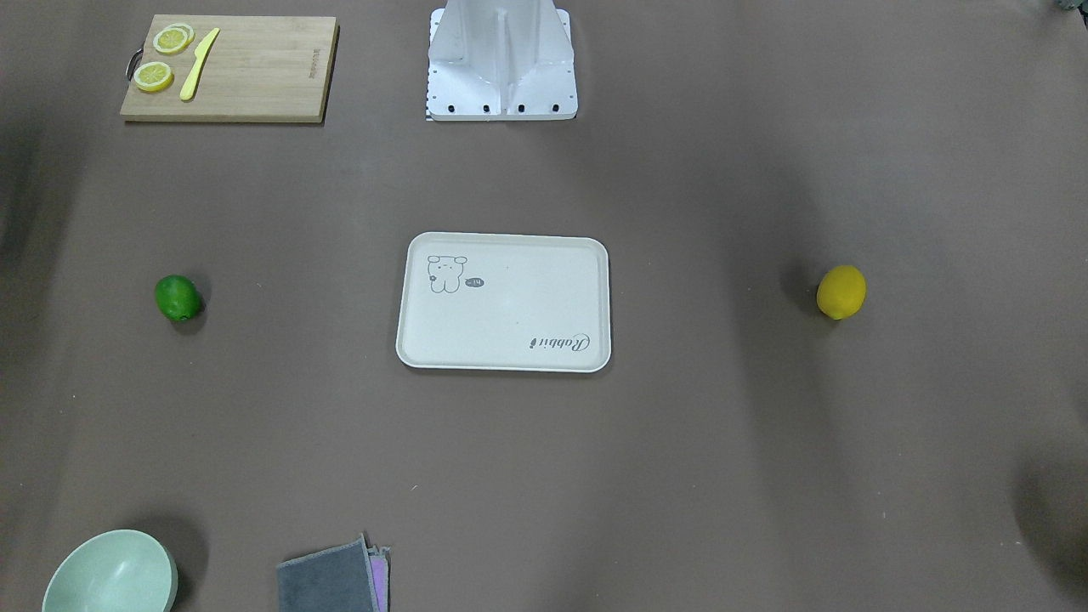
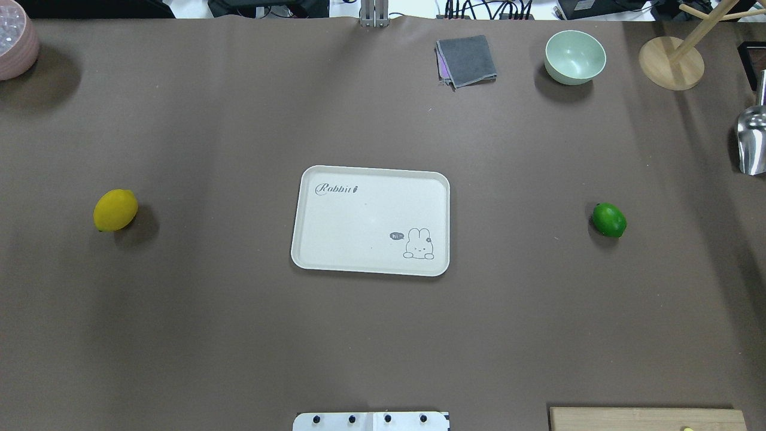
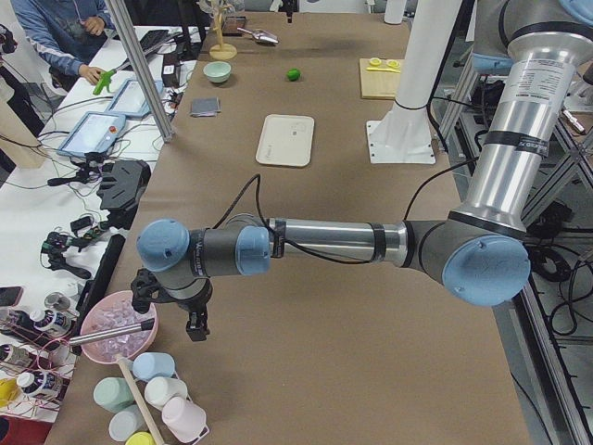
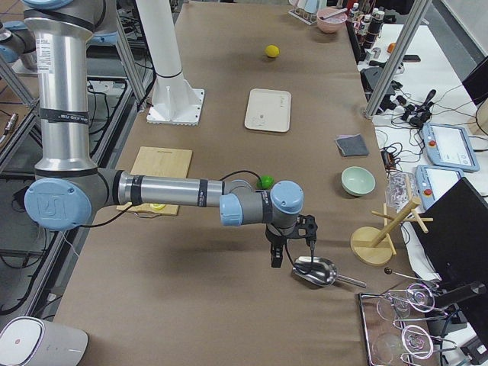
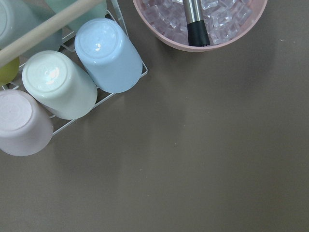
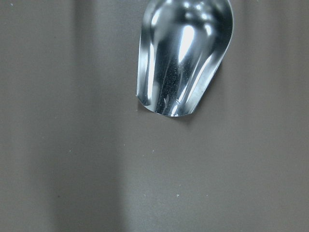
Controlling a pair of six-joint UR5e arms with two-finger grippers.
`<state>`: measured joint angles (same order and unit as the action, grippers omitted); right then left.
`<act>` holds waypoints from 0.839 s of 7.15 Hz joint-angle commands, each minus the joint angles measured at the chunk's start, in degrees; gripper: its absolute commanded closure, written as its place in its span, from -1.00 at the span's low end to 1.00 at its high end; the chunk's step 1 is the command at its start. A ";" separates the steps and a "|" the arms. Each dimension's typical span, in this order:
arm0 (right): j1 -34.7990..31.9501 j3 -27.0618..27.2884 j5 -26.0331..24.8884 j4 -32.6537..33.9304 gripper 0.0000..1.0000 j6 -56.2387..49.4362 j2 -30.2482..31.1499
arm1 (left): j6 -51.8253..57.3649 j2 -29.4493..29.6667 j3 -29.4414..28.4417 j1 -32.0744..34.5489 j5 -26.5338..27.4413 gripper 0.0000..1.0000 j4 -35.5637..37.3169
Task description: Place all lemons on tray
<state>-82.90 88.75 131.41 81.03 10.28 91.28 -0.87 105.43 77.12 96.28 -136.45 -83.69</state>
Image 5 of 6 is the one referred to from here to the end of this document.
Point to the cream white plastic cup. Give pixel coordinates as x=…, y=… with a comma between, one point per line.
x=59, y=84

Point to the white wire cup rack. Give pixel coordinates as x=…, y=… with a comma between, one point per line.
x=67, y=48

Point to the light blue plastic cup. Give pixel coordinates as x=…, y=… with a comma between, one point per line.
x=108, y=55

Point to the wooden rack handle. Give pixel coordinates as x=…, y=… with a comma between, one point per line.
x=45, y=29

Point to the grey-blue plastic cup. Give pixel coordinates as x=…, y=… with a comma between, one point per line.
x=18, y=18

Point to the yellow-green plastic cup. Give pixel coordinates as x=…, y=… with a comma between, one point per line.
x=9, y=71

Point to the steel muddler black tip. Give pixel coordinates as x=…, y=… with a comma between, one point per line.
x=196, y=28

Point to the pale pink plastic cup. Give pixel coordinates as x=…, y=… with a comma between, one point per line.
x=25, y=127

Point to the mint green plastic cup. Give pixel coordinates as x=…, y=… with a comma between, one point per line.
x=99, y=11

